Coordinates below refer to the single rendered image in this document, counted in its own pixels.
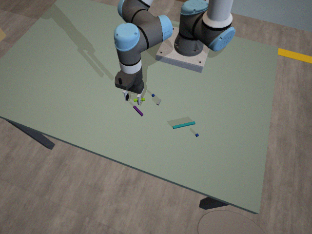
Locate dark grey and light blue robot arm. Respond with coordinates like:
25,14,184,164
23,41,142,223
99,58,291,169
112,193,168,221
114,0,235,66

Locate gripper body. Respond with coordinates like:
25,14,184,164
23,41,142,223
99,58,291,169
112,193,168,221
115,60,144,94

